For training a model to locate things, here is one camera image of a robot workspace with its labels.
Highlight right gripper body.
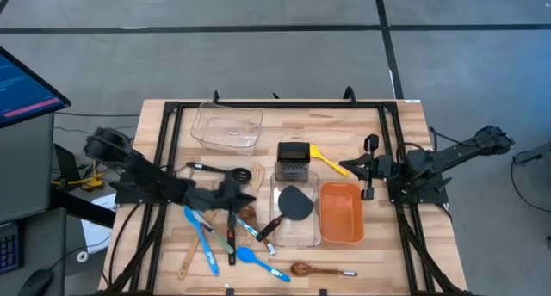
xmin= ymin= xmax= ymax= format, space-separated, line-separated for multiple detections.
xmin=362 ymin=133 xmax=395 ymax=201

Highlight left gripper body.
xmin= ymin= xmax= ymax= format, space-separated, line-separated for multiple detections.
xmin=184 ymin=177 xmax=240 ymax=215

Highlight dark wooden spoon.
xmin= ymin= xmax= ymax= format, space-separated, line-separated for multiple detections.
xmin=289 ymin=262 xmax=359 ymax=278
xmin=238 ymin=205 xmax=277 ymax=256

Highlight black slotted spoon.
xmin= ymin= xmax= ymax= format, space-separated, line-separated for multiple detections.
xmin=185 ymin=161 xmax=253 ymax=184

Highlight large blue silicone spoon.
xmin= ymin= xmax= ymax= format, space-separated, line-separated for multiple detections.
xmin=183 ymin=205 xmax=220 ymax=278

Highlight wooden slotted spatula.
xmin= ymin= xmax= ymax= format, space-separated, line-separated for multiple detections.
xmin=176 ymin=209 xmax=219 ymax=281
xmin=245 ymin=163 xmax=267 ymax=245

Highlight yellow silicone spatula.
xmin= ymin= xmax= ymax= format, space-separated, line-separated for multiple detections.
xmin=309 ymin=144 xmax=350 ymax=178

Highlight square black turner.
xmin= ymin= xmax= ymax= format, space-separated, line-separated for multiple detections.
xmin=226 ymin=209 xmax=238 ymax=267

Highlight metal tongs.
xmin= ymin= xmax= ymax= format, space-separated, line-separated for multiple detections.
xmin=193 ymin=212 xmax=236 ymax=256

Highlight round black turner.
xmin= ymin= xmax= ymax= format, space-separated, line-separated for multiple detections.
xmin=255 ymin=185 xmax=315 ymax=243

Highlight small blue silicone spoon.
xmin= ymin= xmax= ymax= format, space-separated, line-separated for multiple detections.
xmin=235 ymin=246 xmax=292 ymax=283

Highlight metal box grater black handle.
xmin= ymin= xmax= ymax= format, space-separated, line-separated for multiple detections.
xmin=275 ymin=141 xmax=312 ymax=182

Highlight orange plastic bin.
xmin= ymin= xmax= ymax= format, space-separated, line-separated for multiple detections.
xmin=319 ymin=182 xmax=365 ymax=244

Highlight clear plastic bin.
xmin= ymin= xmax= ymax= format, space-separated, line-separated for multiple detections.
xmin=269 ymin=170 xmax=323 ymax=249
xmin=190 ymin=101 xmax=264 ymax=157

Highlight white paper sheet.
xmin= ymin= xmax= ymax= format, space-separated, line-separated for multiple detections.
xmin=80 ymin=191 xmax=117 ymax=255

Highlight black floor beam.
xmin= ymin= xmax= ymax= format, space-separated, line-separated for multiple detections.
xmin=50 ymin=188 xmax=118 ymax=229

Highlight grey metal stand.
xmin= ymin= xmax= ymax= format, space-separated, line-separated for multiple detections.
xmin=513 ymin=140 xmax=551 ymax=167

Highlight grey desk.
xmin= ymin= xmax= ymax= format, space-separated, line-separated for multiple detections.
xmin=0 ymin=113 xmax=68 ymax=296

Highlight black computer mouse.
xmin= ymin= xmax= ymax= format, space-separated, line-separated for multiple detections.
xmin=16 ymin=268 xmax=53 ymax=296

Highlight black keyboard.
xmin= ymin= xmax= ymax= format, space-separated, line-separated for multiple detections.
xmin=0 ymin=220 xmax=26 ymax=276

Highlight computer monitor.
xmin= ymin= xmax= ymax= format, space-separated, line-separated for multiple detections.
xmin=0 ymin=45 xmax=72 ymax=129

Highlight black aluminium table frame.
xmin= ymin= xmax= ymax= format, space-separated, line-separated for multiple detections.
xmin=98 ymin=89 xmax=473 ymax=296

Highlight yellow cable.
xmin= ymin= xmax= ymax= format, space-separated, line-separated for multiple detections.
xmin=50 ymin=160 xmax=107 ymax=190

